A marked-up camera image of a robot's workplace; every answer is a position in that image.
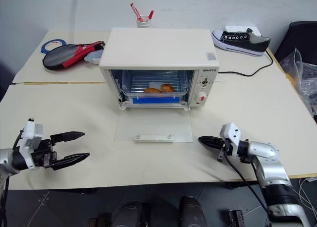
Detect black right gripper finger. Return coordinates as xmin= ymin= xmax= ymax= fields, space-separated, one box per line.
xmin=198 ymin=136 xmax=223 ymax=145
xmin=201 ymin=140 xmax=223 ymax=151

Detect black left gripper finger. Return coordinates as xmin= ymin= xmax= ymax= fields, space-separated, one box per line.
xmin=51 ymin=152 xmax=91 ymax=171
xmin=50 ymin=131 xmax=86 ymax=146

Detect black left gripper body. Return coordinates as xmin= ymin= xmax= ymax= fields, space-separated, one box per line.
xmin=31 ymin=137 xmax=59 ymax=170

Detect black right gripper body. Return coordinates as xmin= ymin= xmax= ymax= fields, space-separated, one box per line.
xmin=216 ymin=137 xmax=234 ymax=162

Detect white oven knob red mark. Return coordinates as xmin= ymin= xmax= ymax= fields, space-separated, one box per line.
xmin=195 ymin=91 xmax=208 ymax=106

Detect glass oven door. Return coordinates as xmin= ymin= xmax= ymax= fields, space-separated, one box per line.
xmin=114 ymin=109 xmax=194 ymax=143

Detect clear plastic food container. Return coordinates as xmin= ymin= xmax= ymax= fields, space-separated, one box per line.
xmin=121 ymin=69 xmax=188 ymax=105

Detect white toaster oven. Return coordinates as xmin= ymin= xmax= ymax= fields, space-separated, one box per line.
xmin=99 ymin=27 xmax=219 ymax=112

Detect blue tape strip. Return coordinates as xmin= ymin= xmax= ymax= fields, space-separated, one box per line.
xmin=132 ymin=97 xmax=180 ymax=105

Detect dark rounded shape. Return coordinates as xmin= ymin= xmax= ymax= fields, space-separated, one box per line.
xmin=111 ymin=199 xmax=144 ymax=227
xmin=178 ymin=195 xmax=208 ymax=227

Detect black red paddle case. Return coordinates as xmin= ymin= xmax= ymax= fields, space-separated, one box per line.
xmin=42 ymin=41 xmax=106 ymax=71

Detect clear bluish plastic pouch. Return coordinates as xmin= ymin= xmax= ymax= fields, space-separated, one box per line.
xmin=84 ymin=51 xmax=103 ymax=65

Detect blue tape roll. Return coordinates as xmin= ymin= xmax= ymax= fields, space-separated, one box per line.
xmin=40 ymin=38 xmax=68 ymax=55

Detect black white canvas shoe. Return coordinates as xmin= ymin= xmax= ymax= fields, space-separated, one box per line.
xmin=211 ymin=29 xmax=271 ymax=57

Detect clear plastic bag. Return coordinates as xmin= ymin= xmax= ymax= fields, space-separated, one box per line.
xmin=279 ymin=47 xmax=317 ymax=119

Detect white power strip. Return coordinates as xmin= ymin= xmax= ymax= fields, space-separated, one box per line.
xmin=224 ymin=25 xmax=262 ymax=37

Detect white pen cup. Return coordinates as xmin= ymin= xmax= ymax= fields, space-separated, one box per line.
xmin=136 ymin=14 xmax=153 ymax=29

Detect black chair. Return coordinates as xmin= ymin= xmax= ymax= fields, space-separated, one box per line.
xmin=274 ymin=21 xmax=317 ymax=64

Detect long red white marker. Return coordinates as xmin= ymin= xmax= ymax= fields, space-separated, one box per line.
xmin=129 ymin=2 xmax=147 ymax=22

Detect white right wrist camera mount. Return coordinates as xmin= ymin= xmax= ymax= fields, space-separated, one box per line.
xmin=219 ymin=122 xmax=243 ymax=156

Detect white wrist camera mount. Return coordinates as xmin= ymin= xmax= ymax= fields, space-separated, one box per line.
xmin=17 ymin=117 xmax=44 ymax=171
xmin=219 ymin=122 xmax=243 ymax=156

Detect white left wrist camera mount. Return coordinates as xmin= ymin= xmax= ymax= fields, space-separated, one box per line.
xmin=17 ymin=117 xmax=44 ymax=171

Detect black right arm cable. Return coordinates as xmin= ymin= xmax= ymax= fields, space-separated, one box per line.
xmin=222 ymin=147 xmax=271 ymax=214

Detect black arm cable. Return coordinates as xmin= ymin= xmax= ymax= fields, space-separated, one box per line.
xmin=222 ymin=147 xmax=271 ymax=214
xmin=12 ymin=129 xmax=26 ymax=150

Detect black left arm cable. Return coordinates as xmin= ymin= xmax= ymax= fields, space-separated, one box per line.
xmin=12 ymin=129 xmax=26 ymax=150

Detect silver oven door handle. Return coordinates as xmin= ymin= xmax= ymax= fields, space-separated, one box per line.
xmin=134 ymin=133 xmax=174 ymax=142

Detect black power cable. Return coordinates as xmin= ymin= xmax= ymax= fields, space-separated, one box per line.
xmin=217 ymin=48 xmax=274 ymax=77

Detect white floor cables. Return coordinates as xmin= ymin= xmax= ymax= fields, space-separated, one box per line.
xmin=294 ymin=176 xmax=317 ymax=214

